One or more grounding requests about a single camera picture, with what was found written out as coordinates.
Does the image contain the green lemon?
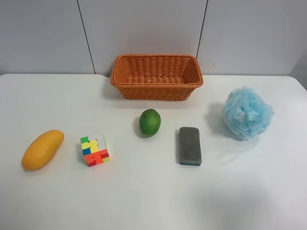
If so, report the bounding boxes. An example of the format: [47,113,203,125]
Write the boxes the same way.
[139,109,161,138]

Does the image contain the orange woven basket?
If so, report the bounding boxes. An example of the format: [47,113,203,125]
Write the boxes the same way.
[110,54,203,101]

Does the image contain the grey blue board eraser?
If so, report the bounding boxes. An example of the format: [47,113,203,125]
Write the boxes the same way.
[179,127,202,166]

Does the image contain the multicolour puzzle cube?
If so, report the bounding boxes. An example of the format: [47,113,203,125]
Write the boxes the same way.
[80,133,111,167]

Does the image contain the blue mesh bath sponge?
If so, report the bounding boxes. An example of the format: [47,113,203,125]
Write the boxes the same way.
[223,86,274,140]

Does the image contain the yellow mango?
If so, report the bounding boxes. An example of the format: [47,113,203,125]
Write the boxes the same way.
[21,130,64,171]

